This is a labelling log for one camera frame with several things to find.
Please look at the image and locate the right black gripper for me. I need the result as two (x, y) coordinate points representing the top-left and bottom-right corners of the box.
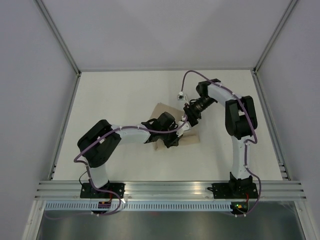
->
(183, 96), (216, 128)

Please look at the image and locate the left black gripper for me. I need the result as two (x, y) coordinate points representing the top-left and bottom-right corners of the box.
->
(160, 124), (183, 149)

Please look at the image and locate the beige cloth napkin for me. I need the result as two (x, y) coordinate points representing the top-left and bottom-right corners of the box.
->
(150, 102), (200, 151)

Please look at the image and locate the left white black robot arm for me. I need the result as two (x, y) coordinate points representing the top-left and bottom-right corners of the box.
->
(74, 111), (189, 198)

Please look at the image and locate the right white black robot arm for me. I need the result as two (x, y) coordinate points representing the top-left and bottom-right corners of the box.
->
(183, 79), (259, 199)

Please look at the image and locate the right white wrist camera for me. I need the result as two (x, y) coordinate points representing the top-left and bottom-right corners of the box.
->
(177, 91), (188, 102)

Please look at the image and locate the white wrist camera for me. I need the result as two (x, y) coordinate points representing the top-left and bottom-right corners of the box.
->
(176, 115), (192, 137)
(177, 91), (188, 102)

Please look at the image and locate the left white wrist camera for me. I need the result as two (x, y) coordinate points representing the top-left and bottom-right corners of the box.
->
(176, 115), (192, 137)

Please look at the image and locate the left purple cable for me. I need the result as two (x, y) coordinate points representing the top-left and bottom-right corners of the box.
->
(73, 114), (188, 193)

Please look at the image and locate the purple cable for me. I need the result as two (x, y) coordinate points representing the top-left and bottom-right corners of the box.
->
(180, 70), (262, 201)
(73, 114), (188, 193)

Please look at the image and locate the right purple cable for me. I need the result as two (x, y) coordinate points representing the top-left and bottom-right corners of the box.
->
(180, 70), (262, 201)

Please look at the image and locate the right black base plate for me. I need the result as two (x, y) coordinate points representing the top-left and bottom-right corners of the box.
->
(206, 183), (259, 200)

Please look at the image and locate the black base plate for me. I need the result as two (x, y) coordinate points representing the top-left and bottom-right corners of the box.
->
(80, 182), (125, 199)
(206, 183), (259, 200)

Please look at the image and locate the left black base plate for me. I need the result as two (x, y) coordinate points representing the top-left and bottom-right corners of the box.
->
(80, 182), (125, 199)

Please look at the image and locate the aluminium mounting rail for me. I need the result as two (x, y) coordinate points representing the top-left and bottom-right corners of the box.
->
(34, 180), (307, 202)

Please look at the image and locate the white slotted cable duct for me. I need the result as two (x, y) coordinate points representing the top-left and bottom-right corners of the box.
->
(45, 201), (232, 212)

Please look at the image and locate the right aluminium frame post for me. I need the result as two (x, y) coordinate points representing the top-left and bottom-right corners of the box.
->
(252, 0), (301, 73)

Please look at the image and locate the aluminium frame post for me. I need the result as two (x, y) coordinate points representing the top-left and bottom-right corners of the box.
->
(34, 0), (81, 76)
(252, 0), (301, 73)

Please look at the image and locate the left aluminium frame post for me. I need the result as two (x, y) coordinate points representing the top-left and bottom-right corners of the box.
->
(34, 0), (81, 76)

